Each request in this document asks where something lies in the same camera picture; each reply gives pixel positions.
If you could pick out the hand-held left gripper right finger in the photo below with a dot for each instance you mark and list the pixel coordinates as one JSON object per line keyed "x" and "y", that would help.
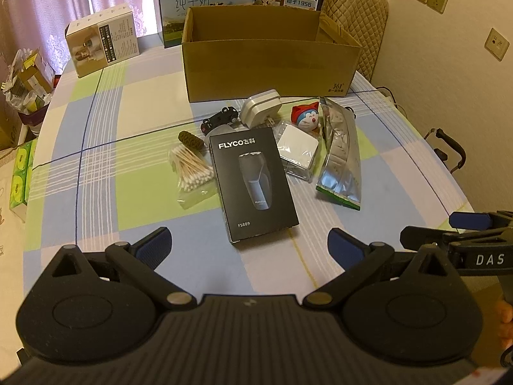
{"x": 340, "y": 241}

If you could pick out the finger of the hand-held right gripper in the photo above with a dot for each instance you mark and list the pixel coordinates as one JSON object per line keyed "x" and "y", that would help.
{"x": 469, "y": 219}
{"x": 425, "y": 237}

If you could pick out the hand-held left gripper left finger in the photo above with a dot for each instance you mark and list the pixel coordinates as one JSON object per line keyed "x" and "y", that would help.
{"x": 156, "y": 240}

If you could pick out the bag of cotton swabs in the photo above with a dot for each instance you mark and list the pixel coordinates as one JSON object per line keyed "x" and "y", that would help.
{"x": 190, "y": 170}

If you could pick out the silver foil pouch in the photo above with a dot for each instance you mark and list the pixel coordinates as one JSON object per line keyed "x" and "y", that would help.
{"x": 340, "y": 156}

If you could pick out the black shaver box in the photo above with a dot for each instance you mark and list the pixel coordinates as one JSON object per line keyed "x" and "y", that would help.
{"x": 252, "y": 184}

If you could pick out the red-hatted blue cat figure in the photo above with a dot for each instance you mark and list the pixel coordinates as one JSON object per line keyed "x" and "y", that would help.
{"x": 306, "y": 119}

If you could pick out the black toy car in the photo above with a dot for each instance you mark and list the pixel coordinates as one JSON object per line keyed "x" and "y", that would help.
{"x": 218, "y": 121}

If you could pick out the brown cardboard box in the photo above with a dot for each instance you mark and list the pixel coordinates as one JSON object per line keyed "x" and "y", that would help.
{"x": 264, "y": 68}

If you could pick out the person's right hand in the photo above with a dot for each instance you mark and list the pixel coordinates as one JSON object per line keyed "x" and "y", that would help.
{"x": 505, "y": 323}

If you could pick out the checked tablecloth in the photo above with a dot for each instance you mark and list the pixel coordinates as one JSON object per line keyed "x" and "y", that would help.
{"x": 128, "y": 160}

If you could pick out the white box in plastic wrap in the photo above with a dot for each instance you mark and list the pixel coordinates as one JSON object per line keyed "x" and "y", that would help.
{"x": 298, "y": 150}

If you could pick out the green tissue pack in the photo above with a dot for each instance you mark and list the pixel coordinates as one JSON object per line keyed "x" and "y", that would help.
{"x": 23, "y": 176}

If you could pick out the white plug adapter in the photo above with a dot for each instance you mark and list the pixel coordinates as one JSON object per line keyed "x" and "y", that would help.
{"x": 260, "y": 110}

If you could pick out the bin of packaging clutter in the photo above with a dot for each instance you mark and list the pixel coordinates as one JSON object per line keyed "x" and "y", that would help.
{"x": 30, "y": 84}

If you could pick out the white product box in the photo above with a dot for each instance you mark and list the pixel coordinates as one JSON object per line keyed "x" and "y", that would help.
{"x": 102, "y": 40}

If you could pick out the beige quilted chair cover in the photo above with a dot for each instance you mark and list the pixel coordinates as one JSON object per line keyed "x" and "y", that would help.
{"x": 360, "y": 12}

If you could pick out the light blue milk carton box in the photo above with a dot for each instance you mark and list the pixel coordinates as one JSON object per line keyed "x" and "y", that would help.
{"x": 192, "y": 0}

